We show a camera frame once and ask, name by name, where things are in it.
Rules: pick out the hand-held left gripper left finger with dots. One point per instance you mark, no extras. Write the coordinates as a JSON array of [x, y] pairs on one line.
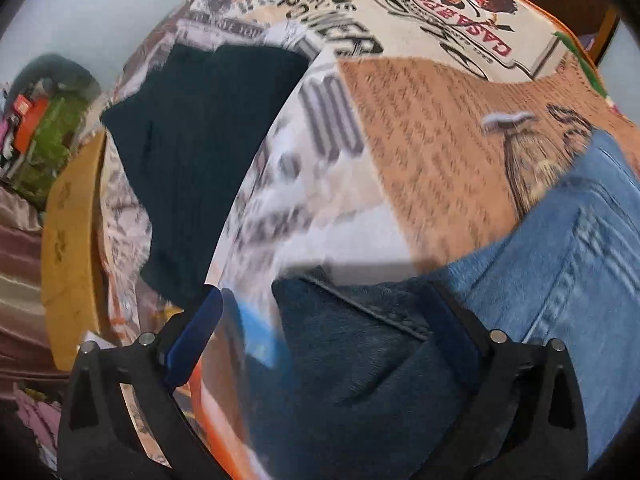
[[197, 330]]

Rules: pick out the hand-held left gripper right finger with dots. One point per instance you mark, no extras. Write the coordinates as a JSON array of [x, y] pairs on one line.
[[452, 330]]

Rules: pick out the blue denim pants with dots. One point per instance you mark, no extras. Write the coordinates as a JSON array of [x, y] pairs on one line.
[[375, 400]]

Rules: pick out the wooden lap desk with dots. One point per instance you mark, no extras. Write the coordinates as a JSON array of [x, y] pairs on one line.
[[72, 260]]

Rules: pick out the black folded cloth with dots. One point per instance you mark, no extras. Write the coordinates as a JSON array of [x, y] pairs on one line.
[[195, 160]]

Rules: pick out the striped red curtain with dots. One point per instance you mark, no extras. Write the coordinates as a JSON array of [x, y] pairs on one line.
[[20, 300]]

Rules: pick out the printed blanket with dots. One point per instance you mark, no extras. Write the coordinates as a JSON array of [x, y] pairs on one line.
[[425, 150]]

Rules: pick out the green storage box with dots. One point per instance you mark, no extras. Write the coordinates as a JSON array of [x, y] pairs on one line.
[[55, 145]]

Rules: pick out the orange box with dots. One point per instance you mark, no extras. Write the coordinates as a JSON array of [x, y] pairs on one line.
[[30, 120]]

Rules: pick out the grey long pillow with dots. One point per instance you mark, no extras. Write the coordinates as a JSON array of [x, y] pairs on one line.
[[55, 72]]

